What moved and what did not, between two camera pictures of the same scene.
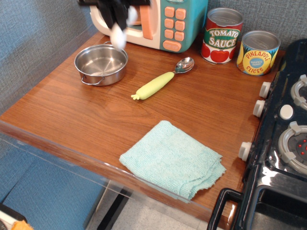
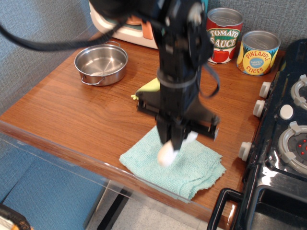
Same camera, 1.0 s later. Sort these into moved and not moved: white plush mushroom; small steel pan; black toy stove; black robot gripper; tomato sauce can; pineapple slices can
Moved: black robot gripper; white plush mushroom
Not moved: pineapple slices can; small steel pan; tomato sauce can; black toy stove
